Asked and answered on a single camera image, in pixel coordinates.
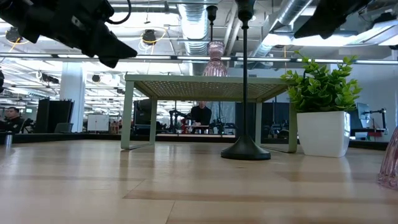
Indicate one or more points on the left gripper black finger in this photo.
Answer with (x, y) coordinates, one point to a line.
(109, 45)
(104, 60)

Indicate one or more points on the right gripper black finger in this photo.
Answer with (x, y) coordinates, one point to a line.
(323, 17)
(348, 15)

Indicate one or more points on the tall black candlestick holder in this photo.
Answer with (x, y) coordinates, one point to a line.
(245, 152)
(212, 12)

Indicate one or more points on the pink ribbed glass candle holder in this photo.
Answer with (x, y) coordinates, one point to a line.
(390, 165)
(215, 67)

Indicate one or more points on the black background robot arm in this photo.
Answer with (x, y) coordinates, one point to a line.
(174, 118)
(222, 127)

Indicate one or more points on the black ceiling device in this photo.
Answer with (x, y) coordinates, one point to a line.
(150, 37)
(12, 35)

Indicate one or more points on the white pillar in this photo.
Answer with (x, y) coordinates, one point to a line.
(73, 93)

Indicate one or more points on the long ceiling light bar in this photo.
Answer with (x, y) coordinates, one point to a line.
(161, 57)

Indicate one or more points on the white cabinet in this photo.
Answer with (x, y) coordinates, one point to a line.
(98, 123)

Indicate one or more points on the black cabinet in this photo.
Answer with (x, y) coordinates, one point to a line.
(49, 115)

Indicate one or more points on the black background equipment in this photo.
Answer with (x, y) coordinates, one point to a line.
(28, 124)

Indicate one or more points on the background computer monitor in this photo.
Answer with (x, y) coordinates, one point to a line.
(363, 113)

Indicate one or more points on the green perforated metal shelf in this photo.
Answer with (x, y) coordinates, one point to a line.
(202, 79)

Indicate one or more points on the person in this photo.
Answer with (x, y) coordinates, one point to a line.
(12, 123)
(201, 116)

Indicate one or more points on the black partition panel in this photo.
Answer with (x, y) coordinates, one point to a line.
(267, 118)

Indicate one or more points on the green plant in white pot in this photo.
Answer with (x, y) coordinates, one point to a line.
(323, 133)

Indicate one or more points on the black aluminium table frame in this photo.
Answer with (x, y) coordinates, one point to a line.
(62, 137)

